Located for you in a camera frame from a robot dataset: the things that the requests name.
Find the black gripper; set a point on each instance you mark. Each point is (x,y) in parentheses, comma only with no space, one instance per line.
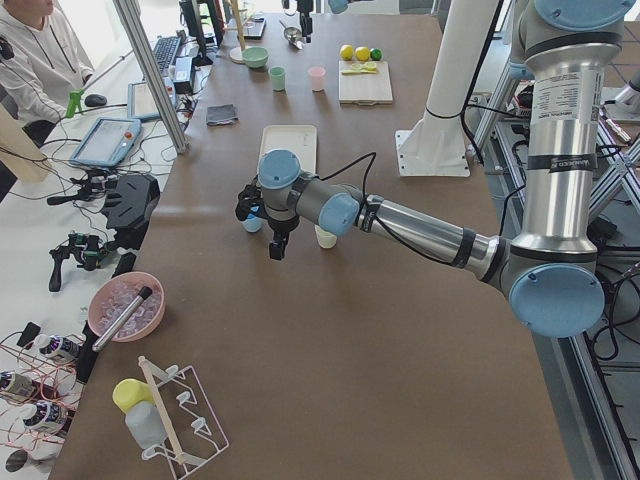
(303,11)
(281,224)

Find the pink cup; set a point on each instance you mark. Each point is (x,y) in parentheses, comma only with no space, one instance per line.
(317,77)

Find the cream white cup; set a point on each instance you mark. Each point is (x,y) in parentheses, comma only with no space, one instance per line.
(325,239)

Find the mint green cup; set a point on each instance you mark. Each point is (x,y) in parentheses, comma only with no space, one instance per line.
(277,76)

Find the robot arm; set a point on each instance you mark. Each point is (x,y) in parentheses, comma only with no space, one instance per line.
(335,6)
(547,272)

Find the cream rabbit tray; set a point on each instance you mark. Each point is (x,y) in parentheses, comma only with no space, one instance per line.
(299,139)

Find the metal ice scoop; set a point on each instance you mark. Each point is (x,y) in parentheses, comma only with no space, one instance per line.
(292,35)

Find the light blue cup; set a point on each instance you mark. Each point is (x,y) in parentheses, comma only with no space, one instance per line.
(252,224)

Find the whole yellow lemon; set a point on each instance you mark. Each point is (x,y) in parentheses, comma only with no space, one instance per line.
(362,53)
(346,52)

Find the mint green bowl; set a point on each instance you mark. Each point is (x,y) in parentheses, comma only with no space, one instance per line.
(255,57)

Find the yellow plastic knife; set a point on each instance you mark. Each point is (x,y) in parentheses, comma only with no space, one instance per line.
(358,72)

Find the green lime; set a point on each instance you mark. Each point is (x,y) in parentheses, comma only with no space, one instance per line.
(376,54)

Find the round wooden stand base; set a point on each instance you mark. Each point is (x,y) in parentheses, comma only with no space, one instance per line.
(236,55)

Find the wooden cup tree pole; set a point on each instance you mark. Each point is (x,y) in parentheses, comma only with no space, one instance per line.
(238,24)

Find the wooden cutting board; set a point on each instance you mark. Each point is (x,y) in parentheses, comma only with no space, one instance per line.
(365,89)

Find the black monitor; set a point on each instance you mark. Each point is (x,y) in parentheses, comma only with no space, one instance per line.
(190,11)

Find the grey folded cloth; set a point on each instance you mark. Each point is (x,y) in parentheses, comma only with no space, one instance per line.
(221,115)

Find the black keyboard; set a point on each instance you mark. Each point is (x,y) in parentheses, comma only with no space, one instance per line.
(165,51)

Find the black headset stand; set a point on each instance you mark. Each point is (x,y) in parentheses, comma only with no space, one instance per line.
(128,208)

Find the metal muddler rod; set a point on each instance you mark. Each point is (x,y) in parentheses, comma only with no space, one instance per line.
(144,293)

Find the pink bowl with ice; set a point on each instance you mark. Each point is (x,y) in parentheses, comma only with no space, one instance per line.
(116,295)

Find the blue teach pendant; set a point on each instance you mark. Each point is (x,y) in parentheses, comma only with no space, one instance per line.
(107,143)
(140,102)

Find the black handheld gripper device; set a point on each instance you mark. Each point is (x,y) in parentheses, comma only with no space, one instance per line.
(96,183)

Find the yellow cup on rack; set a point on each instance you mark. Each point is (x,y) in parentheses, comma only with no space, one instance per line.
(129,392)

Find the grey cup on rack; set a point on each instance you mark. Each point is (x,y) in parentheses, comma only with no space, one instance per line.
(145,425)

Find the black computer mouse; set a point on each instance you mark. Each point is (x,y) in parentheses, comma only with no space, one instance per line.
(95,100)

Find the seated person white hoodie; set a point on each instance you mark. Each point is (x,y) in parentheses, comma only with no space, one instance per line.
(40,64)

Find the aluminium frame post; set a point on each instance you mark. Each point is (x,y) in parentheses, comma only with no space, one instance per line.
(129,15)

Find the white wire cup rack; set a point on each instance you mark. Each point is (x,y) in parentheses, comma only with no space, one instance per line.
(195,436)

